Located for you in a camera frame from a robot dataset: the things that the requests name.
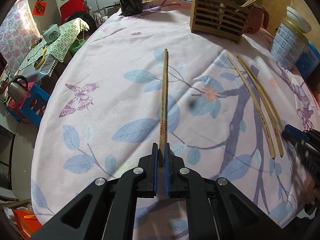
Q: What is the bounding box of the blue-lid plastic jar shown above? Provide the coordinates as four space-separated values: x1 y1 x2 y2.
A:
295 41 320 80

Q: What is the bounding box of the yellow small pan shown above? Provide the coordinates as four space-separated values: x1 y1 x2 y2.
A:
34 48 47 70

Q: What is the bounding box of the wooden chopstick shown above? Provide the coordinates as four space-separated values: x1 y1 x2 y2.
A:
236 55 284 159
226 54 277 159
158 49 169 166

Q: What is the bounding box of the white bowl with food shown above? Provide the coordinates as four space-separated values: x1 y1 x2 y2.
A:
286 7 312 34

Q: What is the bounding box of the red pot with lid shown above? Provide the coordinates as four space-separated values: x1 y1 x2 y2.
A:
244 4 270 34

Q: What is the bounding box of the green patterned side tablecloth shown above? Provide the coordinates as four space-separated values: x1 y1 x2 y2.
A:
18 18 89 70

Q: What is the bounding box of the green bucket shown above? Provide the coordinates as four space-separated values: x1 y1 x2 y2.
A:
69 39 85 57

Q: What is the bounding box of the pink floral tablecloth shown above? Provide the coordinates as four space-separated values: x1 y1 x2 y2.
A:
31 0 319 227

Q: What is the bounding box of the small red door poster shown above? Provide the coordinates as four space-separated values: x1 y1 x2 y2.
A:
32 1 47 16

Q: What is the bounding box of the floral curtain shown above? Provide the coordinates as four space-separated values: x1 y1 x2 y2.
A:
1 0 40 73

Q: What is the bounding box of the blue plastic stool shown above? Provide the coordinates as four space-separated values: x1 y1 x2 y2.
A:
17 82 50 128

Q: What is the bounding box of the small green rice cooker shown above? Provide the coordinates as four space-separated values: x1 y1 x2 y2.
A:
42 24 60 44

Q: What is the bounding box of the metal kettle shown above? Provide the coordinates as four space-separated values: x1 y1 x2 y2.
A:
8 75 28 105

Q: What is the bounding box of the wooden utensil holder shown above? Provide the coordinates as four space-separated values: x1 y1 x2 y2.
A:
190 0 251 43

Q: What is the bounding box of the gold-lid tin can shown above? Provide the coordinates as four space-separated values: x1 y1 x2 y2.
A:
268 18 308 70

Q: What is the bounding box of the red cloth on chair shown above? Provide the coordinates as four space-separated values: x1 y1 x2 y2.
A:
60 0 88 24

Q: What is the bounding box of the right hand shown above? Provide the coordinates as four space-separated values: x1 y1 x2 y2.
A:
292 165 319 213

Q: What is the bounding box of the wooden chopstick on cloth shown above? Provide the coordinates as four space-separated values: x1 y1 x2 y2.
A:
226 54 277 159

